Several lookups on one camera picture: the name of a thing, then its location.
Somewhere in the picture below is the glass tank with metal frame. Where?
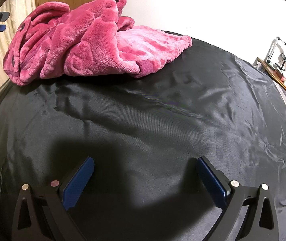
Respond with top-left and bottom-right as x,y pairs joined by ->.
267,37 -> 286,67

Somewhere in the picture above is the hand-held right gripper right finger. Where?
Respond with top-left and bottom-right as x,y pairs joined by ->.
195,156 -> 280,241

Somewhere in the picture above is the pink fleece jacket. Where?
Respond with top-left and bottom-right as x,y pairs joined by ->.
3,0 -> 193,87

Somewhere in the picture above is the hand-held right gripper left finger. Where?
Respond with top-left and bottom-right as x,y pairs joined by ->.
11,156 -> 95,241

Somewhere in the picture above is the black bed sheet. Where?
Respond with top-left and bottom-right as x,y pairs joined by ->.
0,30 -> 286,241

